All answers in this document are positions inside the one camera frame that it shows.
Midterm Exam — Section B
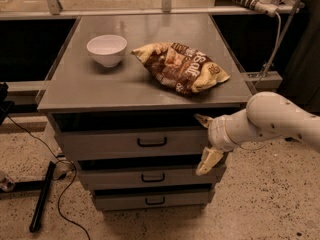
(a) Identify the brown yellow chip bag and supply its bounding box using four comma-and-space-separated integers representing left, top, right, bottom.
132, 42, 230, 95

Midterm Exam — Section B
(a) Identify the black device at left edge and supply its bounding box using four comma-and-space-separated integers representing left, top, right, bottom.
0, 83, 14, 125

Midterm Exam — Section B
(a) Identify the black metal floor bar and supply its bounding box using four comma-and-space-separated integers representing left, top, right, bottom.
29, 162, 56, 233

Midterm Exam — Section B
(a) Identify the white ceramic bowl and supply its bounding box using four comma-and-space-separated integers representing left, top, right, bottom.
86, 35, 127, 67

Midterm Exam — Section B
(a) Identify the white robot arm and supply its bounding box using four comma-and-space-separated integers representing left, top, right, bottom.
195, 92, 320, 175

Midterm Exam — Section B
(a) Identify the grey drawer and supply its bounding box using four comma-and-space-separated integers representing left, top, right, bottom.
93, 188, 214, 211
56, 127, 208, 161
79, 165, 226, 190

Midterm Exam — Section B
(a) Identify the grey top drawer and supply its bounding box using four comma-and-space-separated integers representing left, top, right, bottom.
56, 127, 208, 161

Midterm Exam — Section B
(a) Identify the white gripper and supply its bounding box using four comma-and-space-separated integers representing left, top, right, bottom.
194, 114, 240, 176

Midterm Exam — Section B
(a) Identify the white power strip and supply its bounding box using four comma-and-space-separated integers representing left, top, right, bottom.
232, 0, 278, 17

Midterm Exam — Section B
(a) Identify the grey middle drawer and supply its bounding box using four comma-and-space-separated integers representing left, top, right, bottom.
79, 165, 226, 190

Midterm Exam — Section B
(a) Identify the grey drawer cabinet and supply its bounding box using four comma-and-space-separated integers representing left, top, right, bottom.
38, 14, 251, 198

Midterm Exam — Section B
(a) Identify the grey bottom drawer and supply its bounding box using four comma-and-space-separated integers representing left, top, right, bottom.
93, 188, 214, 211

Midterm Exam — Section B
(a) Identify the black floor cable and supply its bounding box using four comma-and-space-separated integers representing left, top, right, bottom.
6, 114, 92, 240

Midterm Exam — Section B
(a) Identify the white power cord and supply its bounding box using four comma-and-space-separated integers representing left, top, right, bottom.
254, 11, 283, 85

